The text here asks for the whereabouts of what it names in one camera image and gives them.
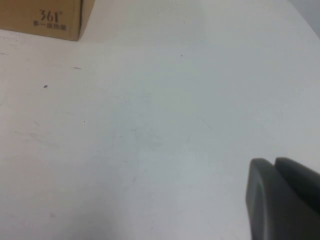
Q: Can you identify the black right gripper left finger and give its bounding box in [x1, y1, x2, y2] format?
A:
[245, 157, 296, 240]

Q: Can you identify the brown cardboard shoe box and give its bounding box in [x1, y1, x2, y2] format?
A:
[0, 0, 95, 42]

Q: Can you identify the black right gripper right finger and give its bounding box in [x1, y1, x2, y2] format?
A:
[274, 156, 320, 240]

